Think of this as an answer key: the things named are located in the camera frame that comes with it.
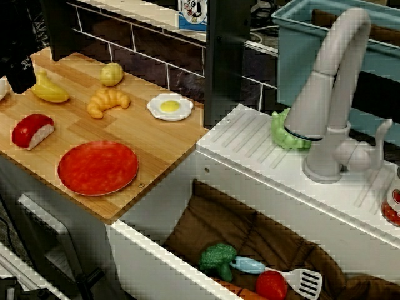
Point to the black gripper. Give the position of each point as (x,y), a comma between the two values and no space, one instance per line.
(14,34)

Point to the red and white toy sushi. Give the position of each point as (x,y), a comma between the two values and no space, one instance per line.
(31,129)

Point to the red round plate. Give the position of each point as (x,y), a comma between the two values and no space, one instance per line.
(98,167)

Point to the yellow toy banana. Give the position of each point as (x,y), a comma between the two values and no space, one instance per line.
(50,90)

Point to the orange toy croissant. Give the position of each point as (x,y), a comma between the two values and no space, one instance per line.
(106,101)

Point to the yellow toy potato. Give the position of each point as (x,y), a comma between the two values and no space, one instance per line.
(111,74)

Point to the toy fried egg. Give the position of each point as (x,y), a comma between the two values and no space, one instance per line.
(168,107)

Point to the blue white milk carton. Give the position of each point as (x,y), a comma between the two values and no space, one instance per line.
(193,14)

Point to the brown cloth in sink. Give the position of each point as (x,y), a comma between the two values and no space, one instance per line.
(225,225)

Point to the white toy sink unit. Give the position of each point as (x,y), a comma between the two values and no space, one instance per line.
(265,175)

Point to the green toy grapes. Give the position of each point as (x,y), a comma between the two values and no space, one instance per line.
(281,134)

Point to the green toy broccoli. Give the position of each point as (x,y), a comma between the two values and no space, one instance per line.
(217,257)

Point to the teal plastic bin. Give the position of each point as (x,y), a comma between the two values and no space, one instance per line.
(300,62)

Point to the orange toy carrot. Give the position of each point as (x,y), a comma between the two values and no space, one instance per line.
(247,294)

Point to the red toy tomato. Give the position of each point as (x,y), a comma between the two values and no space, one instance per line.
(271,286)

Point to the tomato print can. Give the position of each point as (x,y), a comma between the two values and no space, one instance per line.
(392,206)

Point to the wide black shelf post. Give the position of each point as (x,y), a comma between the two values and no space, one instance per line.
(59,28)

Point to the aluminium frame rail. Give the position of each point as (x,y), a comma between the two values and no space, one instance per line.
(18,268)

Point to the narrow black shelf post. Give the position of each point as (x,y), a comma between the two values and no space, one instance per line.
(226,62)

